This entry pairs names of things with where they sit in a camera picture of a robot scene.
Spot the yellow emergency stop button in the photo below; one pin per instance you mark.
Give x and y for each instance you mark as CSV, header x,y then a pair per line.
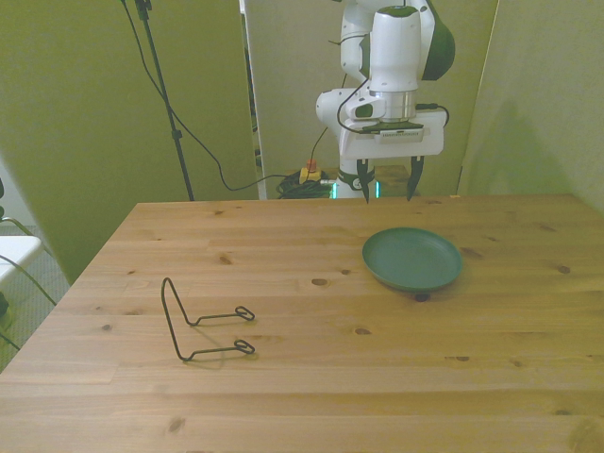
x,y
309,175

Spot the slotted metal wall rail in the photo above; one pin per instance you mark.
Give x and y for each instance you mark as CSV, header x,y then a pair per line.
x,y
254,118

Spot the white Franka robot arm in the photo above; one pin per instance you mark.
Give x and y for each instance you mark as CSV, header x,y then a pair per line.
x,y
396,47

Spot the dark green round plate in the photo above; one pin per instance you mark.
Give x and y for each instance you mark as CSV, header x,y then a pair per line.
x,y
411,258

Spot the black camera stand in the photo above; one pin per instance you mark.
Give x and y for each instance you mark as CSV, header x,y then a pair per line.
x,y
163,85

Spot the white stool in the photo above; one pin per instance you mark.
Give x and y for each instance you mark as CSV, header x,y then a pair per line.
x,y
16,257

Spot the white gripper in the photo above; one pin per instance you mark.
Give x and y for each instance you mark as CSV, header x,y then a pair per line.
x,y
401,145

